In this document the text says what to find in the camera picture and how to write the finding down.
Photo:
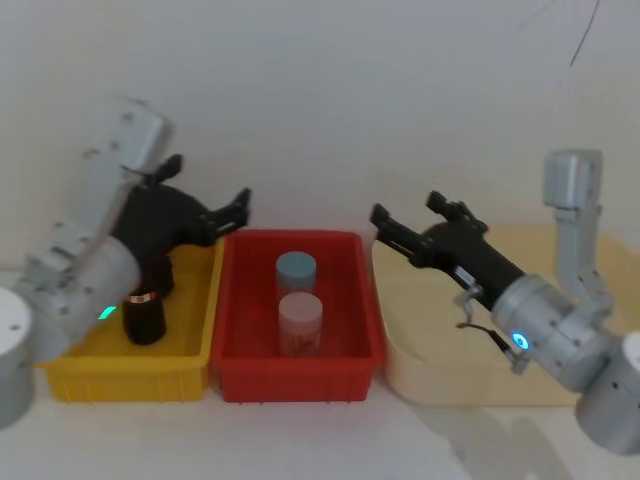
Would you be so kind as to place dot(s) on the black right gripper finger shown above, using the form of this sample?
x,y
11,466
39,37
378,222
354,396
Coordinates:
x,y
397,232
457,210

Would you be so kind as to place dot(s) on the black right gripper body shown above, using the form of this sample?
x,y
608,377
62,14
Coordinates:
x,y
467,255

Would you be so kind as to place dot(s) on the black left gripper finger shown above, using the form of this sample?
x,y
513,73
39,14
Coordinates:
x,y
227,220
169,169

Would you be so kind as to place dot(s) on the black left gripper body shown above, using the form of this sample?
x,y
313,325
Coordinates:
x,y
155,217

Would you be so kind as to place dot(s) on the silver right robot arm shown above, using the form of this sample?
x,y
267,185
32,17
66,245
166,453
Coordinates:
x,y
555,320

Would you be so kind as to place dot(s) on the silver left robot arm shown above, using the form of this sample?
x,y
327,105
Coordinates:
x,y
95,280

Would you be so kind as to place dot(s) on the plain black bottle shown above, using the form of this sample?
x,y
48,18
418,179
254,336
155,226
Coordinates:
x,y
161,275

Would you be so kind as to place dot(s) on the clear jar with blue lid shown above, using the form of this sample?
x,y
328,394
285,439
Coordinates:
x,y
296,270

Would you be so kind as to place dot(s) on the red plastic bin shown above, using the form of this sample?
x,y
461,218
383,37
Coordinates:
x,y
345,310

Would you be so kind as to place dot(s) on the cream plastic tray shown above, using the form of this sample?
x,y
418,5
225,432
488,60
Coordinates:
x,y
440,350

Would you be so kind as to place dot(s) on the black bottle with label band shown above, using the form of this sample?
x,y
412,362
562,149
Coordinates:
x,y
145,322

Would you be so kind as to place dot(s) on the clear jar with white lid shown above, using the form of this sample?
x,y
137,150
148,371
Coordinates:
x,y
300,325

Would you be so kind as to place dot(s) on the yellow plastic bin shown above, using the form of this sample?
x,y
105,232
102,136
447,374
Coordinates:
x,y
130,375

